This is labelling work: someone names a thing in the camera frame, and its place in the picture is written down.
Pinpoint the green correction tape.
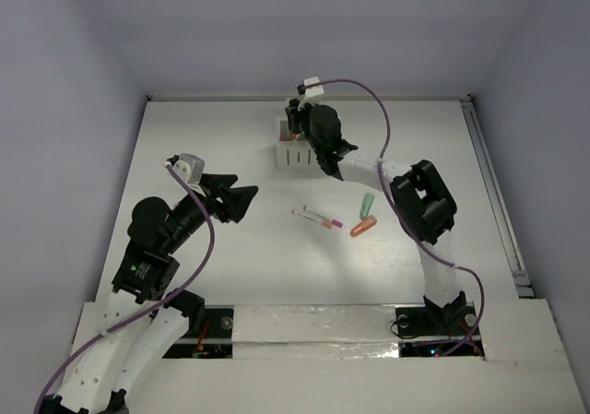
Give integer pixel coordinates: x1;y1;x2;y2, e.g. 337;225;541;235
360;193;375;219

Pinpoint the white marker purple cap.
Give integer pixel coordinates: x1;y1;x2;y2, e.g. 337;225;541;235
303;206;344;229

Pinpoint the white marker salmon cap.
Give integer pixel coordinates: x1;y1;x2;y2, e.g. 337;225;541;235
291;209;333;229

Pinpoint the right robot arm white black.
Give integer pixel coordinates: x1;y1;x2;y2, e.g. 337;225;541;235
285;99;466;333

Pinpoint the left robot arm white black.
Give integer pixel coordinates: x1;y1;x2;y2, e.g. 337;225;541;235
34;174;259;413

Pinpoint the white two-compartment slotted organizer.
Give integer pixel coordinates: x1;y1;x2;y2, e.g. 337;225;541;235
276;118;320;172

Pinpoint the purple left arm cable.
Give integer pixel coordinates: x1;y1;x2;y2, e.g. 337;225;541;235
34;167;217;413

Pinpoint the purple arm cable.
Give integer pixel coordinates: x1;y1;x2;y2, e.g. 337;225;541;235
34;167;217;413
297;78;485;358

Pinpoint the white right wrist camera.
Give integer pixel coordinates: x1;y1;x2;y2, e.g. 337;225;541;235
297;77;325;111

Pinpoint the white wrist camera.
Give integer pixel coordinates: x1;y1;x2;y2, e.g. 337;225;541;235
297;77;325;111
164;153;206;191

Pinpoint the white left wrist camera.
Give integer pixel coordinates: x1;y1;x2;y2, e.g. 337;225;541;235
164;153;206;191

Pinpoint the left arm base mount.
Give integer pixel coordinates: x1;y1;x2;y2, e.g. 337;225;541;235
176;305;234;359

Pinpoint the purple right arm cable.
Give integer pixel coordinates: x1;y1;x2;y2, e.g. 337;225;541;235
297;78;485;358

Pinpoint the aluminium rail right side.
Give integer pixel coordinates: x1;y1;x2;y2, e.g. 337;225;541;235
460;98;537;299

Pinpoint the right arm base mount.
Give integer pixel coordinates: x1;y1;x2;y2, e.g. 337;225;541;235
390;305;477;358

